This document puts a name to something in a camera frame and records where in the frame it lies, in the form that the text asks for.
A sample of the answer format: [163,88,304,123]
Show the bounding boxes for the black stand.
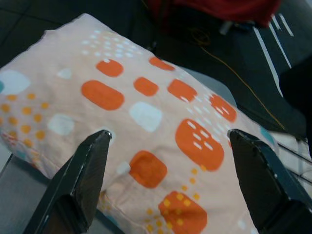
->
[278,62,312,138]

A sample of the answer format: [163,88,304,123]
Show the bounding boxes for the pink pillow with orange spots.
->
[0,13,279,234]

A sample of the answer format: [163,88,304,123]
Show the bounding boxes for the grey upholstered ottoman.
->
[0,67,238,234]

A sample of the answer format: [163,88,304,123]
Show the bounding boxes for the red cloth cover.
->
[170,0,281,27]

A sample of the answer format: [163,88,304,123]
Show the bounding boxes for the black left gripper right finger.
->
[227,129,312,234]

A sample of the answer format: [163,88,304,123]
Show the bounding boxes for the thin yellow cable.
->
[189,26,286,130]

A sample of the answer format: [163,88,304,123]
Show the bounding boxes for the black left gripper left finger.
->
[24,129,113,234]

